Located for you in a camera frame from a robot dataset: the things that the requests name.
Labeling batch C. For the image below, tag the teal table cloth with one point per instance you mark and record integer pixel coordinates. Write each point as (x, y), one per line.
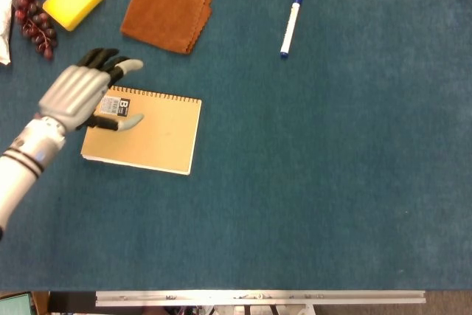
(295, 163)

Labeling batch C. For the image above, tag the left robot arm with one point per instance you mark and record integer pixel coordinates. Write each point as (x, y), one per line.
(26, 156)

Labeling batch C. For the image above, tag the red grape bunch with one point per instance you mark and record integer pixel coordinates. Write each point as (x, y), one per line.
(35, 20)

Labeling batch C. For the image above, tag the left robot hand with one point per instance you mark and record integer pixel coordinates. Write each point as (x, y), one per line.
(75, 94)

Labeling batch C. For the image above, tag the yellow spiral notebook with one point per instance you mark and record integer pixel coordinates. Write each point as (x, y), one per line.
(155, 134)

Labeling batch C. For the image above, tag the white snack bag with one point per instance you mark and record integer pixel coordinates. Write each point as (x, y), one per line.
(5, 12)

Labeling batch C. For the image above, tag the brown folded cloth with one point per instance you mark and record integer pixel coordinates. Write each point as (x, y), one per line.
(166, 10)

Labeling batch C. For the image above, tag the blue white marker pen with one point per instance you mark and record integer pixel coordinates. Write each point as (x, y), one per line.
(291, 25)

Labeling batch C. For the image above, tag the green screen device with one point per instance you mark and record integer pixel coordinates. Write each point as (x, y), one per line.
(14, 304)

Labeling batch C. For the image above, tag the aluminium frame rail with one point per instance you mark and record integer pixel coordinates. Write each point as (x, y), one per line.
(258, 297)

